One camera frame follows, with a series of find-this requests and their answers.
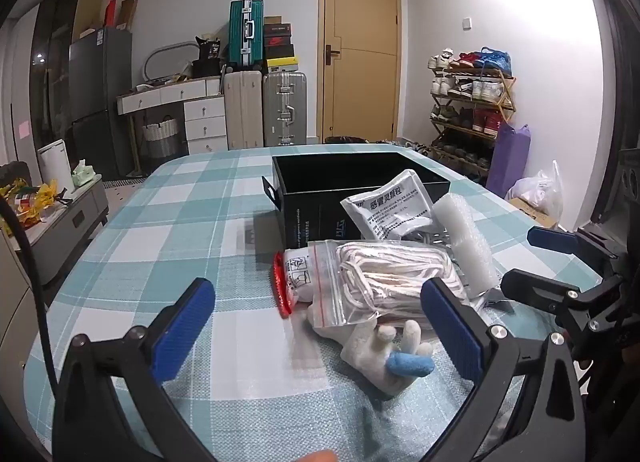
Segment black storage box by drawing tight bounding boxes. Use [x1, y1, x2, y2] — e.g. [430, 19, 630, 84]
[262, 152, 452, 250]

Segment purple bag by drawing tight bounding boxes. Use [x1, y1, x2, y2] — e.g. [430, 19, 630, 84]
[486, 123, 531, 199]

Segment white desk with drawers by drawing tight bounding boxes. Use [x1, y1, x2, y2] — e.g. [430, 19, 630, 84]
[117, 77, 228, 178]

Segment tan wooden door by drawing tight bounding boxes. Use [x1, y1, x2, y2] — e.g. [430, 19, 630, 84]
[319, 0, 402, 143]

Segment dark glass cabinet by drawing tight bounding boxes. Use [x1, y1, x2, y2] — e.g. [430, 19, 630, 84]
[29, 0, 86, 143]

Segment tall flat cardboard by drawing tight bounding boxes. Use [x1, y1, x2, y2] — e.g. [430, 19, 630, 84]
[72, 0, 107, 43]

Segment white medicine packet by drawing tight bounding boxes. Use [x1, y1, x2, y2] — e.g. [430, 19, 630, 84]
[340, 169, 435, 243]

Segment teal checked tablecloth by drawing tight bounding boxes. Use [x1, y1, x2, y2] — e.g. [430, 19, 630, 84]
[22, 143, 608, 462]

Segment red-edged white glove packet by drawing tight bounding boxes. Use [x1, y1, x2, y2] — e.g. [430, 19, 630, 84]
[272, 247, 321, 318]

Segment grey refrigerator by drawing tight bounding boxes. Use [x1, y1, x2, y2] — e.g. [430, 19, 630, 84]
[68, 26, 133, 178]

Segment green tissue pack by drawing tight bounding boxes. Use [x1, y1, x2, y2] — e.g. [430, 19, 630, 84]
[71, 159, 98, 188]

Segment black cable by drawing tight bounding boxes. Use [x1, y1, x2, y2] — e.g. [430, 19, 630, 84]
[0, 194, 61, 393]

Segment woven laundry basket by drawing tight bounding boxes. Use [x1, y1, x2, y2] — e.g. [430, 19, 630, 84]
[140, 114, 181, 158]

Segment scattered loose shoes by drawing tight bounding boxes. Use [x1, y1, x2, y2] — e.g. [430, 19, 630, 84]
[380, 138, 432, 156]

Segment white plastic bag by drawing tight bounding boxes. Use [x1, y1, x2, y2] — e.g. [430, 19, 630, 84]
[505, 160, 565, 220]

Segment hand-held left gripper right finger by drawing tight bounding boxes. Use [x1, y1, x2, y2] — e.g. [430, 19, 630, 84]
[420, 278, 588, 462]

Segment white air purifier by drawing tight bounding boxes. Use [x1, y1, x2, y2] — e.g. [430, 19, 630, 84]
[37, 139, 76, 193]

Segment green suitcase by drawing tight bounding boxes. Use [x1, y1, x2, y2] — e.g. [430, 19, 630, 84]
[229, 0, 264, 68]

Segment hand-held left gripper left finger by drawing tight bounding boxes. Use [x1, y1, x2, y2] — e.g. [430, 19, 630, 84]
[52, 278, 217, 462]

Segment zip bag of white rope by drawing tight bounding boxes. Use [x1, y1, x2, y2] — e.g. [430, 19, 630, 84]
[307, 239, 488, 328]

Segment yellow flowers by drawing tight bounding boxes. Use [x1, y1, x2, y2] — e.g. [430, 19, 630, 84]
[0, 179, 66, 230]

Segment wooden shoe rack with shoes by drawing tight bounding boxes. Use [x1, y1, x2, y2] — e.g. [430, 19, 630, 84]
[427, 46, 513, 173]

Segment beige suitcase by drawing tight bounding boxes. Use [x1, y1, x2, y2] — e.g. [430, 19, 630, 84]
[223, 70, 264, 150]

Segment white glove with blue fingertip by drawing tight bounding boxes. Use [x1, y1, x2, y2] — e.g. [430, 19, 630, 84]
[307, 292, 435, 398]

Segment white bubble wrap roll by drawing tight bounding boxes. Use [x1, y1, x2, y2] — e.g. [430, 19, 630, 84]
[432, 193, 501, 295]

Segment black shopping bag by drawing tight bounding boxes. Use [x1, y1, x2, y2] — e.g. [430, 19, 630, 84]
[194, 37, 224, 78]

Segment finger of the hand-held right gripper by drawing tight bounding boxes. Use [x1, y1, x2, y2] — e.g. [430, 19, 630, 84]
[500, 268, 627, 339]
[527, 225, 623, 268]

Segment grey low cabinet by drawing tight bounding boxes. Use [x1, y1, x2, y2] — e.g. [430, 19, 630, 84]
[0, 177, 110, 288]

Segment oval mirror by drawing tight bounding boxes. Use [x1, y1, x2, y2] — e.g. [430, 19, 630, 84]
[145, 40, 201, 83]

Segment silver suitcase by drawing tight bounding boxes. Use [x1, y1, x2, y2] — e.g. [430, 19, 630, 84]
[263, 72, 308, 147]

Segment brown cardboard box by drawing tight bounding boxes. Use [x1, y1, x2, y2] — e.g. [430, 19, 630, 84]
[117, 0, 139, 30]

